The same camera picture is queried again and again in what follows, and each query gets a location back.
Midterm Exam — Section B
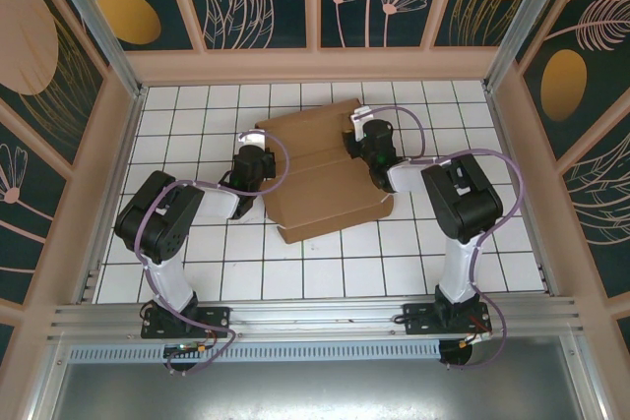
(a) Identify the aluminium frame post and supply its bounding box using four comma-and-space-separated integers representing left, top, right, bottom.
39, 0, 147, 99
481, 0, 567, 92

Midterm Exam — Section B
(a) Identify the yellow power connector with wires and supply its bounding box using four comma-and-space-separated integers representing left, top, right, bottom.
164, 340, 218, 360
457, 330, 493, 347

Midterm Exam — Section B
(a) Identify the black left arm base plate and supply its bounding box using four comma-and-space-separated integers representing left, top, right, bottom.
141, 306, 232, 340

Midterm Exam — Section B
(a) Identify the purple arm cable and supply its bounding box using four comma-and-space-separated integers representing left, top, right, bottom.
132, 130, 291, 378
363, 104, 526, 372

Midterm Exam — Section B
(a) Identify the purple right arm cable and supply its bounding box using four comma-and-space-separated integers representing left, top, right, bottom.
363, 104, 526, 372

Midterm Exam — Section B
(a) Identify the aluminium side rail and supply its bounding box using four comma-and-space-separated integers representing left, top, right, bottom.
73, 86, 148, 306
483, 85, 563, 296

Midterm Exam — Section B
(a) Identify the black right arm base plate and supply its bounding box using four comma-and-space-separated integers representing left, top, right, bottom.
401, 302, 493, 337

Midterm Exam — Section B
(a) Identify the grey metal sheet panel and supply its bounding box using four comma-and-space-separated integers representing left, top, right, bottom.
29, 333, 604, 420

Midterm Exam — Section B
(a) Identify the brown cardboard paper box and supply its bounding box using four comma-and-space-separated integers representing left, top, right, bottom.
254, 97, 395, 245

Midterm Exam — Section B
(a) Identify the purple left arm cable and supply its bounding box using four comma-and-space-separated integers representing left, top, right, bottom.
132, 130, 291, 378

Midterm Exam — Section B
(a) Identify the aluminium mounting rail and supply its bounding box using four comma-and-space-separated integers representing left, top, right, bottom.
46, 295, 590, 342

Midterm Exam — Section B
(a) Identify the grey slotted cable duct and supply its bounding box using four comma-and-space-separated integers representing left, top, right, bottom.
68, 338, 442, 363

